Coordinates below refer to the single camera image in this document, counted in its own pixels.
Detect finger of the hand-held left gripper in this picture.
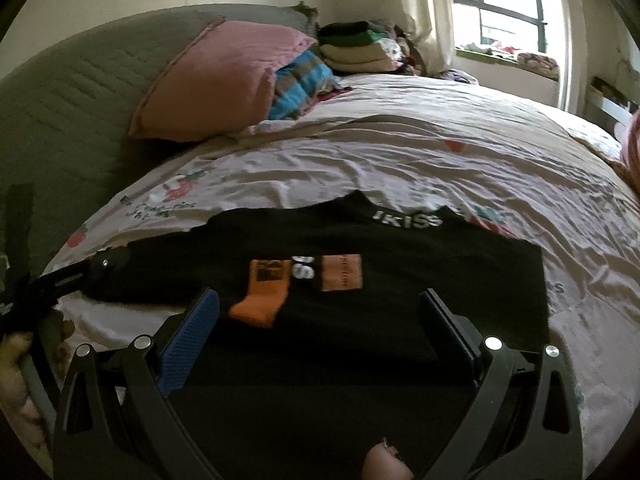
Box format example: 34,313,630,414
30,247,133,306

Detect person's right hand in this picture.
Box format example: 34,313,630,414
362,437,416,480

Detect cream curtain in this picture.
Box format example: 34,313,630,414
387,0,457,77

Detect orange pillow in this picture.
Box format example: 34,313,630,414
129,20,318,143

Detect strawberry print bed sheet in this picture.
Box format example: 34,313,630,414
47,72,640,476

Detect white furniture frame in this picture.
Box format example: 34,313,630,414
585,76,640,132

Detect pink blanket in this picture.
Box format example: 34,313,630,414
620,110,640,181

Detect grey quilted headboard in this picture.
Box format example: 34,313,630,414
0,4,321,281

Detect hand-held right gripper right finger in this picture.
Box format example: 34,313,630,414
419,289,587,480

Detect window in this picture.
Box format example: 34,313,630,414
444,0,562,56

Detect blue striped cloth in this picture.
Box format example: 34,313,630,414
270,50,347,122

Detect person's left hand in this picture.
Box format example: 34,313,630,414
0,311,77,403

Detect black printed t-shirt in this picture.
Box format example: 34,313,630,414
87,190,551,480

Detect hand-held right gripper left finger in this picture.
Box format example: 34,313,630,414
52,287,221,480

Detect stack of folded clothes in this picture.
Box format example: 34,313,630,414
317,19,417,76

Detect clothes on window sill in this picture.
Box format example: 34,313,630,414
457,42,560,80

